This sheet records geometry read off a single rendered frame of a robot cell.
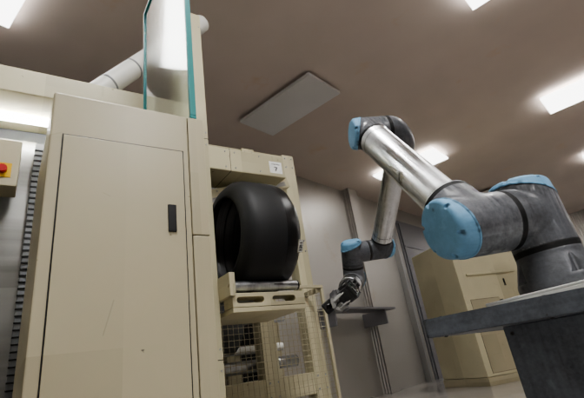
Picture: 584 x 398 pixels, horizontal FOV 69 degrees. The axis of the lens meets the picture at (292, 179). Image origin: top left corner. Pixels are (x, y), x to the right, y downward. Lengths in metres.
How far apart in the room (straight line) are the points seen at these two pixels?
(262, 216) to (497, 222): 1.09
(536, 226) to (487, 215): 0.13
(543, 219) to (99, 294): 1.03
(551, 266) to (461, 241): 0.21
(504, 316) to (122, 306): 0.81
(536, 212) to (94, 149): 1.08
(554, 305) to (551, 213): 0.28
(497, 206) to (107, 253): 0.91
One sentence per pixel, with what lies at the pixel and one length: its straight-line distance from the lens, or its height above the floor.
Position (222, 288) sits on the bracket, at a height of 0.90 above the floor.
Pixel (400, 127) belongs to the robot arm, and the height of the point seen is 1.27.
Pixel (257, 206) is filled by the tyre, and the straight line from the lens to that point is 1.90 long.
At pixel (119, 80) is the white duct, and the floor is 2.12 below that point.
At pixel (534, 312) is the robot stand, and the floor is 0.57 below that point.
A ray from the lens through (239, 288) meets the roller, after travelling 1.87.
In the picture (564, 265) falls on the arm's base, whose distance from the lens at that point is 1.13.
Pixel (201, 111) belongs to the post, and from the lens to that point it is 2.26.
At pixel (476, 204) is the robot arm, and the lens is 1.06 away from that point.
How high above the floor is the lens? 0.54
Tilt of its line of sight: 24 degrees up
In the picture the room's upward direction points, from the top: 9 degrees counter-clockwise
